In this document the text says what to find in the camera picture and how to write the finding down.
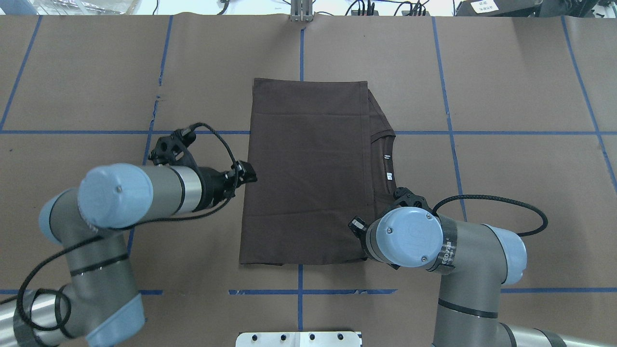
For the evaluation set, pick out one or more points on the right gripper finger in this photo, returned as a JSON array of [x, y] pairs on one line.
[[358, 227]]

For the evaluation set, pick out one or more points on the aluminium frame post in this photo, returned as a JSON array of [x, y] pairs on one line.
[[301, 10]]

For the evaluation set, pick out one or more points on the white column base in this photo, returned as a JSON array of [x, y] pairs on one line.
[[300, 339]]

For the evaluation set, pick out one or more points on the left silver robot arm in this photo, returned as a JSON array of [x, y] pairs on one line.
[[88, 288]]

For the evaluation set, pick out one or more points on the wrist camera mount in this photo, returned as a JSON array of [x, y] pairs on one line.
[[404, 197], [173, 150]]

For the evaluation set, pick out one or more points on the brown t-shirt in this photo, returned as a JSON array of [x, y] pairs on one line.
[[322, 153]]

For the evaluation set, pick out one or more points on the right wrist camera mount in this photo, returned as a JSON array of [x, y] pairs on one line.
[[404, 197]]

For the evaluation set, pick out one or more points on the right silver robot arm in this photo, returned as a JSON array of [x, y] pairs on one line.
[[474, 262]]

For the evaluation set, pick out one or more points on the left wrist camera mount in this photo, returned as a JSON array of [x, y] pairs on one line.
[[173, 150]]

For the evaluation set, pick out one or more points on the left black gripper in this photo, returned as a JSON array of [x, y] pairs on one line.
[[210, 185]]

